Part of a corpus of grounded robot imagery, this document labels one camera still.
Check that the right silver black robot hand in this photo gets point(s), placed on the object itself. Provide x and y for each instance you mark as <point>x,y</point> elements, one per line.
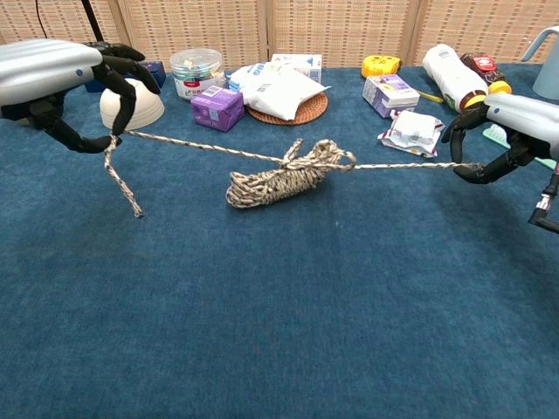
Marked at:
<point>524,118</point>

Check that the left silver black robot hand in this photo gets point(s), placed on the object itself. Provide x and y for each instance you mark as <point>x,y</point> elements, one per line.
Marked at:
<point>39,70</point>

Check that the green scrubbing brush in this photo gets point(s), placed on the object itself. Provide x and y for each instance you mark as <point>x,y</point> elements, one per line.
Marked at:
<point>495,132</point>

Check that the brown bottle yellow nozzle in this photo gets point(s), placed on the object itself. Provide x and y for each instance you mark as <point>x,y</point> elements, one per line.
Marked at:
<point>485,67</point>

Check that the black stand pole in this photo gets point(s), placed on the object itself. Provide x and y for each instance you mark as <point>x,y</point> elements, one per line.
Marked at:
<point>89,17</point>

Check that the white bottle yellow cap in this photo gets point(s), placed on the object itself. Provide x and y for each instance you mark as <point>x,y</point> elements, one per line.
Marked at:
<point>454,74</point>

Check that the white wrapped snack pack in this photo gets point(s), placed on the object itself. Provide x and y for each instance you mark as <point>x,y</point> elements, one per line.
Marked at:
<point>412,133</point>

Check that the dark blue long box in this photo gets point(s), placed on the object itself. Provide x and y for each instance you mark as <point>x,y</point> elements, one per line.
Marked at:
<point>153,70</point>

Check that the cream upturned bowl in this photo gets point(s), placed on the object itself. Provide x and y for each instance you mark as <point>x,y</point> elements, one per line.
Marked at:
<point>148,109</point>

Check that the purple white drink carton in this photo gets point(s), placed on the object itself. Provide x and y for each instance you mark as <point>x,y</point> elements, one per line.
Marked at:
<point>388,94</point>

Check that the yellow tape measure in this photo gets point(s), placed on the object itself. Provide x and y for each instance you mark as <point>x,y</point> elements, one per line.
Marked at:
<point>380,66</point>

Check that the clear tub of clips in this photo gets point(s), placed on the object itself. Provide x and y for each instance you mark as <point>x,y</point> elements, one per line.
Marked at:
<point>196,72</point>

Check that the small purple box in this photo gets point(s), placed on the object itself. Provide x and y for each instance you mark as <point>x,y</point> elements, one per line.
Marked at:
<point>216,111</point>

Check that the bamboo folding screen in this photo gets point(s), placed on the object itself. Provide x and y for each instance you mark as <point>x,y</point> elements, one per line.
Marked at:
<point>340,30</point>

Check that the brown woven round coaster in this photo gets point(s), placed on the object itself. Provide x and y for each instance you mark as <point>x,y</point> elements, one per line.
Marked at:
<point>310,111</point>

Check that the white blue cardboard box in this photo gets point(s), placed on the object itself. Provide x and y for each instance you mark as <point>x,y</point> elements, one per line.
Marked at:
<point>305,63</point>

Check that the white plastic bag pack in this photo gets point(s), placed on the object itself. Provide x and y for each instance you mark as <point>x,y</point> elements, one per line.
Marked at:
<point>279,91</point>

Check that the blue carpet table cover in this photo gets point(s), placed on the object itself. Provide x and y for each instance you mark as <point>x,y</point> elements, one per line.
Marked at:
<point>349,305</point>

